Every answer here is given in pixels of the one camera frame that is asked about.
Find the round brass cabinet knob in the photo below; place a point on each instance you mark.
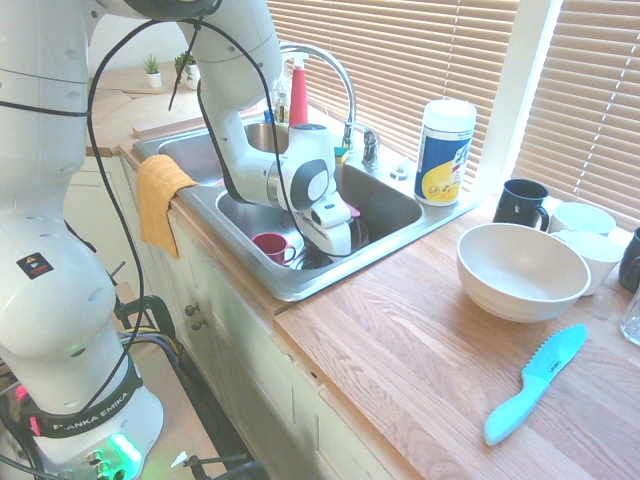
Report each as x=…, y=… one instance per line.
x=199, y=325
x=191, y=310

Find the dark glazed mug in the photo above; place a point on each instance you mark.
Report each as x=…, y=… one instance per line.
x=631, y=260

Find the black base clamp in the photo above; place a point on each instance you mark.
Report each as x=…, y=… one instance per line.
x=240, y=471

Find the clear soap bottle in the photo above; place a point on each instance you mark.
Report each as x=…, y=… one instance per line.
x=282, y=107

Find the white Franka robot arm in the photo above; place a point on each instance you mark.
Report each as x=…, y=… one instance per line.
x=50, y=250

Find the clear drinking glass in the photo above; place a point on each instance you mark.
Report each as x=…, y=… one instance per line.
x=632, y=320

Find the cream kitchen cabinet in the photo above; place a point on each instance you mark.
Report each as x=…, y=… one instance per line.
x=240, y=340

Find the yellow green sponge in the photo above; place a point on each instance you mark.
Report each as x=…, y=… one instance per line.
x=341, y=155

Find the wide wooden window blind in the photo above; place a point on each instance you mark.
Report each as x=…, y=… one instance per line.
x=400, y=50

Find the large cream bowl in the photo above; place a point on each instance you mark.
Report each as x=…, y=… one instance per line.
x=520, y=270

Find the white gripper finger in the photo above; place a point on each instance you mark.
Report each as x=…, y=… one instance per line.
x=334, y=240
x=345, y=237

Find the cleaning wipes canister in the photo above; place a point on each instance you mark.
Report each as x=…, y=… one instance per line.
x=442, y=160

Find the brown wooden bowl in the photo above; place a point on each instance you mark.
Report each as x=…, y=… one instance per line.
x=362, y=232

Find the metal sink drain strainer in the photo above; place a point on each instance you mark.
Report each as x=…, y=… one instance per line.
x=307, y=263

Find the narrow wooden window blind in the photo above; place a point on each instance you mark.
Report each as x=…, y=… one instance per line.
x=590, y=100

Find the red spray bottle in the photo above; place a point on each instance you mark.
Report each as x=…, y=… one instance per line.
x=298, y=100

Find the red ceramic mug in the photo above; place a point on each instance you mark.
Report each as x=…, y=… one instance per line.
x=270, y=245

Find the pink plastic clip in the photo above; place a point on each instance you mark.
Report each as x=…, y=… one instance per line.
x=20, y=393
x=34, y=425

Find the black metal clamp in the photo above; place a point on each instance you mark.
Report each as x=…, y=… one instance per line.
x=150, y=302

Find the teal plastic serrated knife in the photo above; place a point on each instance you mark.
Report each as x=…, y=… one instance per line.
x=540, y=380

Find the black ceramic mug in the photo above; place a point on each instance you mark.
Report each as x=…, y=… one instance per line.
x=520, y=205

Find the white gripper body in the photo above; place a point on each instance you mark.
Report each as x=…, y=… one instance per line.
x=330, y=212

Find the small potted green plant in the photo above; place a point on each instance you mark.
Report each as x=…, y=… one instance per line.
x=190, y=75
x=152, y=75

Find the stainless steel kitchen sink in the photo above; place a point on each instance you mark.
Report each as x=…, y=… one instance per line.
x=390, y=205

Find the maroon wrist camera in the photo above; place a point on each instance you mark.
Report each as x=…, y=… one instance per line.
x=354, y=211

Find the chrome gooseneck faucet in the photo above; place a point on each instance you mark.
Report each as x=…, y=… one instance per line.
x=345, y=85

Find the orange dish cloth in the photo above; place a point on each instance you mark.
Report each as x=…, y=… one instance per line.
x=155, y=210

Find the small blue object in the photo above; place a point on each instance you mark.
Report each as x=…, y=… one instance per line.
x=269, y=116

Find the white sink hole cap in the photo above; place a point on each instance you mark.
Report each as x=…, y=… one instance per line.
x=401, y=173

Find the white ceramic bowl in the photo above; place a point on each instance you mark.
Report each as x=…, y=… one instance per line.
x=602, y=260
x=582, y=217

